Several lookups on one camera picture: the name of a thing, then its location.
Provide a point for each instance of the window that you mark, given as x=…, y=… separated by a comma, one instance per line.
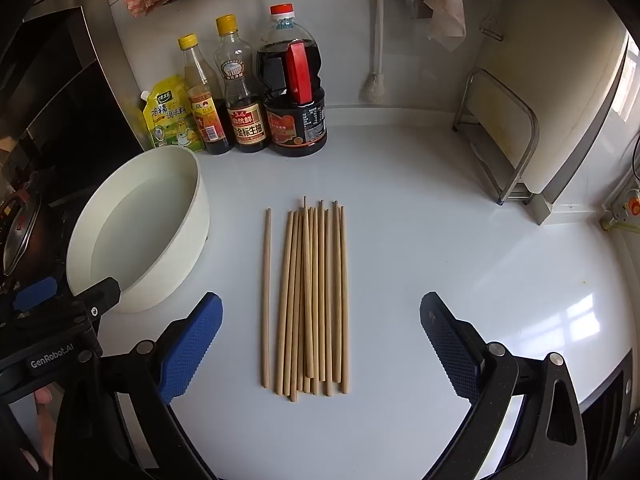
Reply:
x=629, y=80

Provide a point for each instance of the dark pot with lid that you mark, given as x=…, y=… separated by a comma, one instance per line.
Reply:
x=25, y=230

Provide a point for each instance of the metal cutting board rack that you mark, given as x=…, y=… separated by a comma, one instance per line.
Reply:
x=534, y=130

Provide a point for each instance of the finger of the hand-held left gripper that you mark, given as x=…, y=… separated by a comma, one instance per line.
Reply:
x=102, y=294
x=35, y=294

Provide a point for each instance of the person's left hand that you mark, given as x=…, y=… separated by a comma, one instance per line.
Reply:
x=45, y=410

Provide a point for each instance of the white plastic basin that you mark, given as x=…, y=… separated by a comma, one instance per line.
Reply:
x=150, y=210

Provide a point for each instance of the metal peeler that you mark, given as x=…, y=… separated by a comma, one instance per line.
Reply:
x=495, y=5

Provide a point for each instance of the large red-cap soy sauce jug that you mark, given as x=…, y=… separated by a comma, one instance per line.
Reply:
x=295, y=130

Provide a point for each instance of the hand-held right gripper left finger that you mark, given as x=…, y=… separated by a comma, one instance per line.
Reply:
x=192, y=345

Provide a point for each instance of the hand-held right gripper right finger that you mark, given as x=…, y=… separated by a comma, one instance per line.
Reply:
x=447, y=345

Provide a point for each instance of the wall socket with orange switch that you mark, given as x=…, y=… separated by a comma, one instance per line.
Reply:
x=620, y=210

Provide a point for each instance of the yellow seasoning pouch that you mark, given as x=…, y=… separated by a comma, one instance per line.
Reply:
x=170, y=120

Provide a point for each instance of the white cutting board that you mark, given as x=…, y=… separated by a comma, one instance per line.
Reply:
x=560, y=85

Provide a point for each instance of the small yellow-cap vinegar bottle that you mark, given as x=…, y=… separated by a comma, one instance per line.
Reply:
x=205, y=110

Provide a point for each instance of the yellow-cap soy sauce bottle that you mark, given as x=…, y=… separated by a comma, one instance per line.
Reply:
x=245, y=125

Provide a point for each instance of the black range hood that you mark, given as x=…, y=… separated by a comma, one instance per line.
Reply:
x=60, y=85

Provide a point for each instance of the white hanging rag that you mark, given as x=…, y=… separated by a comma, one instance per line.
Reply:
x=445, y=10

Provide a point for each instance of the white dish brush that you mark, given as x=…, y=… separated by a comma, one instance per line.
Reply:
x=377, y=35

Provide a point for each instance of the pile of wooden chopsticks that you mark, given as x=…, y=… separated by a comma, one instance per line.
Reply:
x=307, y=310

